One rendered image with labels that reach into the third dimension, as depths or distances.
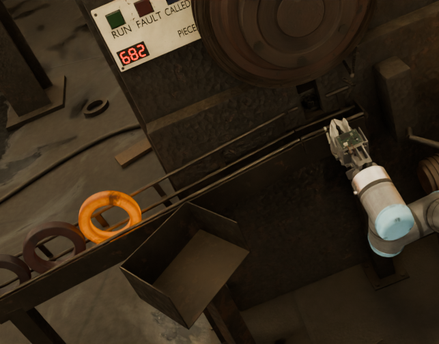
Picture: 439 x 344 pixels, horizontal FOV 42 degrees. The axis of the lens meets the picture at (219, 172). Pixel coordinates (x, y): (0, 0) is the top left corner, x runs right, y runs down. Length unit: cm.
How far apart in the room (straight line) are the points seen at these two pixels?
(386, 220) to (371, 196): 7
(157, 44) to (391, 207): 74
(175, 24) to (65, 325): 148
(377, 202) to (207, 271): 48
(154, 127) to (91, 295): 115
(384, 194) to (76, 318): 158
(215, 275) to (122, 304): 101
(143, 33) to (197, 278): 67
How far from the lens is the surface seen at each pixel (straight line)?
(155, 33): 157
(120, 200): 168
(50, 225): 175
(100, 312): 252
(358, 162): 145
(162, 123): 167
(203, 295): 151
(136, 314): 242
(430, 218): 149
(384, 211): 138
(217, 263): 155
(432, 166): 175
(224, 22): 142
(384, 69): 169
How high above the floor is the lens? 168
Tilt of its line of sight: 36 degrees down
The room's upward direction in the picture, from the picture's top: 24 degrees counter-clockwise
